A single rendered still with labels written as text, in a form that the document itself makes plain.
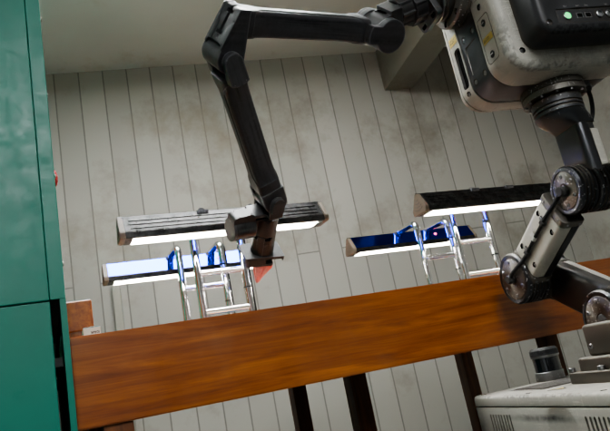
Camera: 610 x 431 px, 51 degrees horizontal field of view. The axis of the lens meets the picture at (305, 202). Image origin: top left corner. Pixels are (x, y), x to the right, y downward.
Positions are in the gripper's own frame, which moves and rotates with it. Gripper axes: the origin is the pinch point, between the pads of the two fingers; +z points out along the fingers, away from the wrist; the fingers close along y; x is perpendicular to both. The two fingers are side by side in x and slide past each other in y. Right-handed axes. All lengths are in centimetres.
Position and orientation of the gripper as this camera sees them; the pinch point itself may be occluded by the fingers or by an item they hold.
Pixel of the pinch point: (257, 279)
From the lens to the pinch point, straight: 164.5
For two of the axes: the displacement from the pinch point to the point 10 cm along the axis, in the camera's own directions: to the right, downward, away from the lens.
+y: -9.2, 0.6, -4.0
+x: 3.6, 5.2, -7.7
